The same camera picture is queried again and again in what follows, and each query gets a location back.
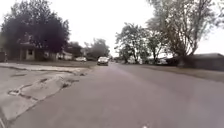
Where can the cracked pale concrete pavement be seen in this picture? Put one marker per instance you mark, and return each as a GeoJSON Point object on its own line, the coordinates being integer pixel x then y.
{"type": "Point", "coordinates": [30, 90]}

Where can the robot's own part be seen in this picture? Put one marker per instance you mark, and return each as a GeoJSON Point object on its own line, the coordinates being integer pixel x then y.
{"type": "Point", "coordinates": [145, 126]}

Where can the low house with pale roof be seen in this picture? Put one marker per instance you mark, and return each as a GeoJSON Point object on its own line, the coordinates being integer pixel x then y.
{"type": "Point", "coordinates": [65, 56]}

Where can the grass lawn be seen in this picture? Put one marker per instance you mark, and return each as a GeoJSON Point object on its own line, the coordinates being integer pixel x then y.
{"type": "Point", "coordinates": [60, 63]}

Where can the white car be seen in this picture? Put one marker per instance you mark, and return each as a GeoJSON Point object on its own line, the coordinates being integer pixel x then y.
{"type": "Point", "coordinates": [80, 59]}

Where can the grass verge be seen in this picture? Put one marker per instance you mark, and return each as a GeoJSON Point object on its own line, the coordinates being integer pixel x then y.
{"type": "Point", "coordinates": [200, 73]}

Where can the large dark tree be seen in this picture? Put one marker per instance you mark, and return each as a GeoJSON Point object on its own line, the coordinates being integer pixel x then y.
{"type": "Point", "coordinates": [36, 26]}

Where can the dark round tree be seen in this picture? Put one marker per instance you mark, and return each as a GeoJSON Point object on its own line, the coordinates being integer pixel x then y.
{"type": "Point", "coordinates": [98, 48]}

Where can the small dark tree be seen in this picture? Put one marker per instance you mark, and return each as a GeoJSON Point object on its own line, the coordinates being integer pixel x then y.
{"type": "Point", "coordinates": [75, 48]}

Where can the tall spreading tree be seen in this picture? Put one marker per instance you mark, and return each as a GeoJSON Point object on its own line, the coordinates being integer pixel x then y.
{"type": "Point", "coordinates": [183, 26]}

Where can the leafy green tree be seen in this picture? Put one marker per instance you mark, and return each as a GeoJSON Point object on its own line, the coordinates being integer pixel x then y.
{"type": "Point", "coordinates": [131, 38]}

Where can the silver car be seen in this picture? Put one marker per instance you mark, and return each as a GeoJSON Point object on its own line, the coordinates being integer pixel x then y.
{"type": "Point", "coordinates": [103, 61]}

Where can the slim green tree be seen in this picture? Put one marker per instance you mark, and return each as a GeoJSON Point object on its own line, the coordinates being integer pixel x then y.
{"type": "Point", "coordinates": [155, 41]}

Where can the grey asphalt road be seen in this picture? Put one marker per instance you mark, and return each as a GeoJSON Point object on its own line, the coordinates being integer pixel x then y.
{"type": "Point", "coordinates": [126, 100]}

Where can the dark fence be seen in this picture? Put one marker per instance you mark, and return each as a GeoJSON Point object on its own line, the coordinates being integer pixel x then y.
{"type": "Point", "coordinates": [206, 61]}

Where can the pale vehicle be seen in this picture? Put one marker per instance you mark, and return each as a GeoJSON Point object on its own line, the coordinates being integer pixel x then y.
{"type": "Point", "coordinates": [162, 61]}

